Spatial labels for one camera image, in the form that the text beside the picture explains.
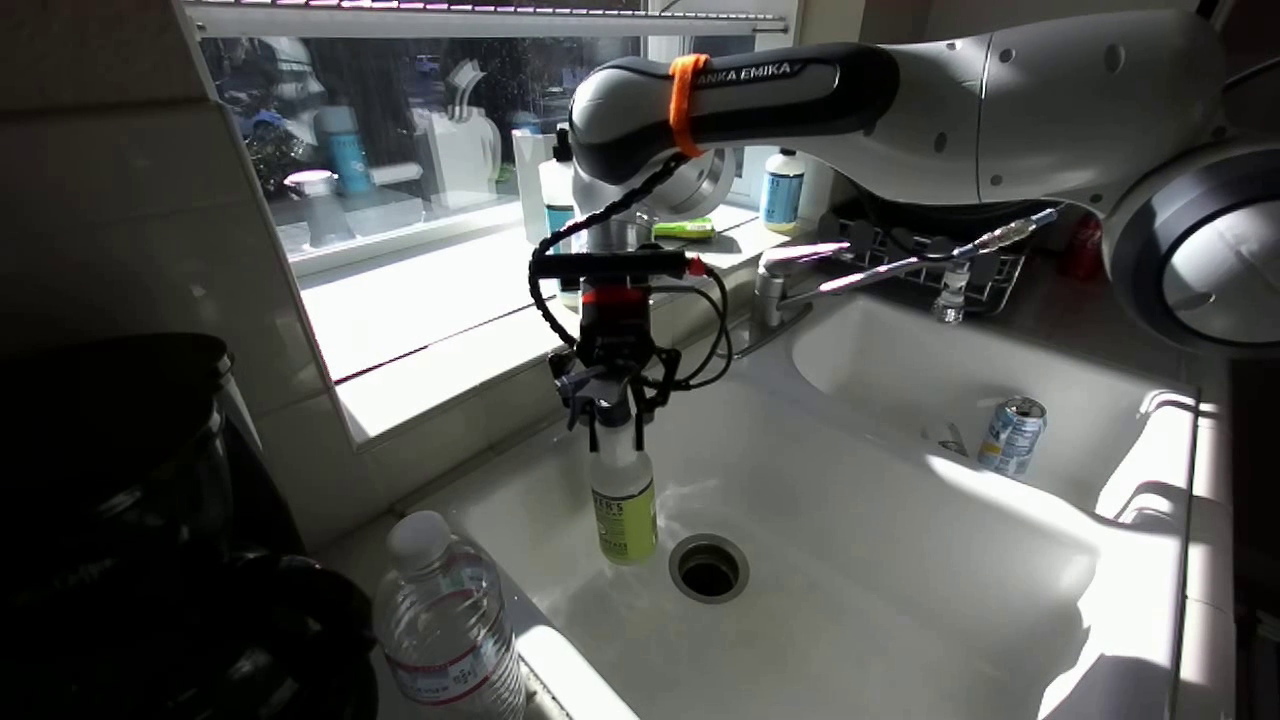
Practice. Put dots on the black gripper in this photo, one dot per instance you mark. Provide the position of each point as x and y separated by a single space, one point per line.
612 329

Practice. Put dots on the green label spray bottle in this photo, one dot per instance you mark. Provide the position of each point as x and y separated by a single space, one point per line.
620 492

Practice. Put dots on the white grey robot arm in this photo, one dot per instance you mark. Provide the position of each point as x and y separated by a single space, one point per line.
1112 112

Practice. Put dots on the teal label soap bottle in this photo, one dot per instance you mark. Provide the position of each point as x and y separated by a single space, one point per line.
558 183

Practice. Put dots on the white soap pump bottle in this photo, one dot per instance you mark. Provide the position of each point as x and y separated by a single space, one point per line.
782 196

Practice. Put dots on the clear plastic water bottle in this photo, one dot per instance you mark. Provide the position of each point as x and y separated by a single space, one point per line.
443 627

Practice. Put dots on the white double basin sink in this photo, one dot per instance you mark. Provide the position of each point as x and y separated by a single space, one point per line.
890 574

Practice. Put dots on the chrome sink faucet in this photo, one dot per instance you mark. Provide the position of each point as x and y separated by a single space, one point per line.
795 278

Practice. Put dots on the green sponge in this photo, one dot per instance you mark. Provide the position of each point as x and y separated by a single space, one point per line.
685 229

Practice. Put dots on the left basin drain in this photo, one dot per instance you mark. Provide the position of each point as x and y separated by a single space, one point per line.
711 568

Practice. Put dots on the metal dish drying rack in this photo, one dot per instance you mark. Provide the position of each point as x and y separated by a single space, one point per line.
989 239

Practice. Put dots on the blue white soda can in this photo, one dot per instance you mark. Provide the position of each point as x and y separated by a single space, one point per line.
1013 432

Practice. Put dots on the black coffee maker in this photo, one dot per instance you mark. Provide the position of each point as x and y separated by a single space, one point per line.
151 568

